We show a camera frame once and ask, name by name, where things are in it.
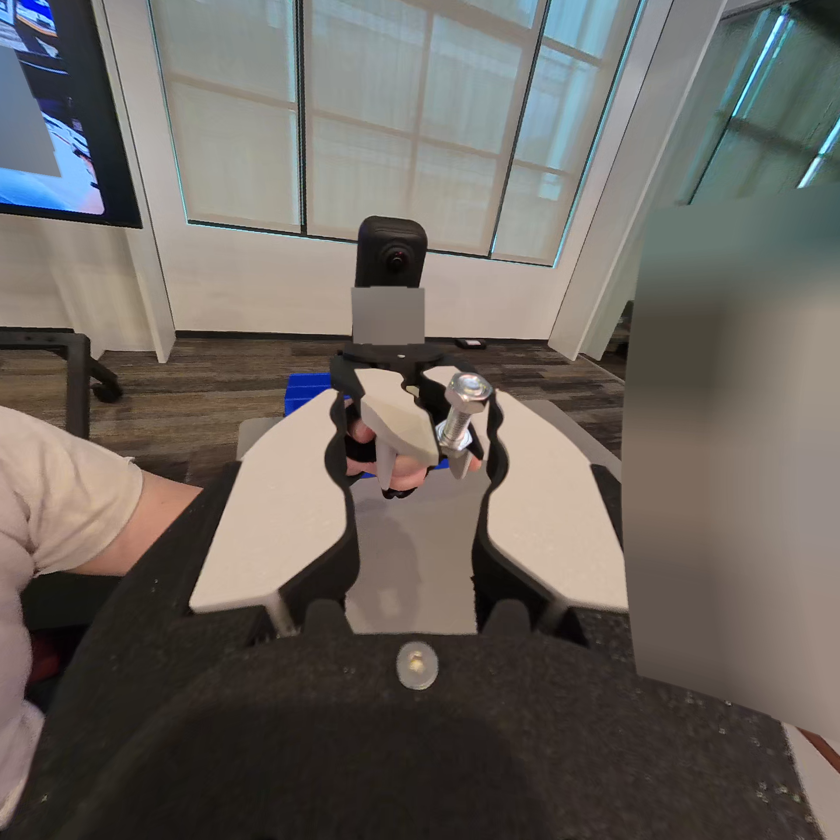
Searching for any person's left forearm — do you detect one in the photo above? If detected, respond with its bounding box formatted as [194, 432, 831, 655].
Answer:
[73, 466, 206, 580]

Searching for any glass partition window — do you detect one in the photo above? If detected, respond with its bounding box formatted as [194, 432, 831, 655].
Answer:
[676, 0, 840, 206]

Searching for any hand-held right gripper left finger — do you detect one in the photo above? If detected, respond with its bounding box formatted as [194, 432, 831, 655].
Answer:
[189, 389, 362, 634]

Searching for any large window with blinds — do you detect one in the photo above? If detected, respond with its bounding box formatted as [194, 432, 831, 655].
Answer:
[147, 0, 644, 267]

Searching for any black screen stand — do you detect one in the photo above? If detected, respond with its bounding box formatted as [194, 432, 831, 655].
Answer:
[0, 329, 126, 441]

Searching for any silver hex bolt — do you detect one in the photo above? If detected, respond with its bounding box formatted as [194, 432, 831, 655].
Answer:
[441, 372, 496, 481]

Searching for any silver hex nut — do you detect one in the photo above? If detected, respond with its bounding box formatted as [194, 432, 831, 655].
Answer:
[440, 420, 481, 460]

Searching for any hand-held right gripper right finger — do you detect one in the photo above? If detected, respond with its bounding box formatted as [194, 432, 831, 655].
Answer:
[476, 389, 631, 634]

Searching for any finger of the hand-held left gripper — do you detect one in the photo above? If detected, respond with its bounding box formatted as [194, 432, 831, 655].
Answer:
[418, 365, 489, 454]
[352, 367, 439, 464]

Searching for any orange cloth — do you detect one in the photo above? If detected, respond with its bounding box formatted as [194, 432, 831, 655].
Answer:
[24, 628, 67, 690]

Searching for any person's left hand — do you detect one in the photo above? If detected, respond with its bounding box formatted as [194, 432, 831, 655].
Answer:
[343, 418, 450, 498]

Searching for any wall screen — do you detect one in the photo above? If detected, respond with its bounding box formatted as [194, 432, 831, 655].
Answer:
[0, 0, 144, 231]

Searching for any blue plastic bin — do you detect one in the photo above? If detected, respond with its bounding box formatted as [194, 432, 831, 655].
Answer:
[283, 372, 455, 471]

